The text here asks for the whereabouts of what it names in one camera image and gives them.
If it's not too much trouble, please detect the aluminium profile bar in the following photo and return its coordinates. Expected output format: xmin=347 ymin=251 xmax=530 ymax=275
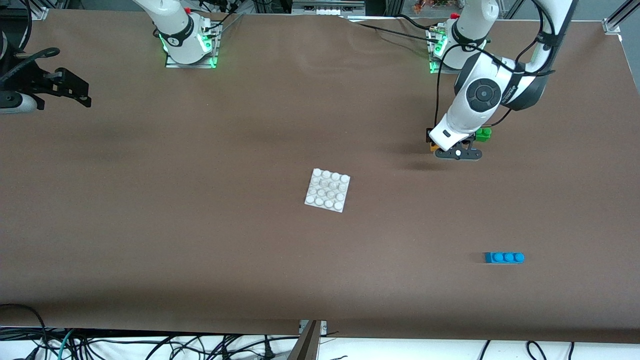
xmin=287 ymin=320 xmax=328 ymax=360

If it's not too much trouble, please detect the white studded base plate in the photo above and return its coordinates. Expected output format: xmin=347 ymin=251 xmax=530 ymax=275
xmin=304 ymin=168 xmax=351 ymax=214

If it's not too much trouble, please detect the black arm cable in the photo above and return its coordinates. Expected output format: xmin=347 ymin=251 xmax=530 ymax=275
xmin=434 ymin=0 xmax=557 ymax=132
xmin=0 ymin=47 xmax=61 ymax=86

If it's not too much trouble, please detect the blue three-stud block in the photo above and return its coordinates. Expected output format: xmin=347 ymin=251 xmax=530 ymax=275
xmin=484 ymin=251 xmax=525 ymax=265

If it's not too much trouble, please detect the black looped floor cable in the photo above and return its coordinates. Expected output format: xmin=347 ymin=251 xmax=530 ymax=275
xmin=0 ymin=303 xmax=50 ymax=360

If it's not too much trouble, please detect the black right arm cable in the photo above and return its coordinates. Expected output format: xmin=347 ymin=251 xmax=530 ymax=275
xmin=0 ymin=47 xmax=61 ymax=86

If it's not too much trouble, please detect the grey aluminium frame piece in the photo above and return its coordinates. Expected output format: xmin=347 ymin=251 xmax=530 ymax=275
xmin=291 ymin=0 xmax=366 ymax=17

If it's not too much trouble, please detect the teal floor cable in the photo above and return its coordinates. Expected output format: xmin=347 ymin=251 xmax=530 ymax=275
xmin=56 ymin=328 xmax=77 ymax=360

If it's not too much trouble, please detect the long black table cable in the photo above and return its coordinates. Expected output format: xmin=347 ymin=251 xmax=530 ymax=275
xmin=350 ymin=20 xmax=438 ymax=43

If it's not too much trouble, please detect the short black table cable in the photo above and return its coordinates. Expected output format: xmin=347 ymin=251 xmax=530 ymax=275
xmin=397 ymin=14 xmax=436 ymax=32

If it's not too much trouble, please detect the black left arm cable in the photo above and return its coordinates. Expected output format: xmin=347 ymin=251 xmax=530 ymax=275
xmin=434 ymin=0 xmax=557 ymax=132

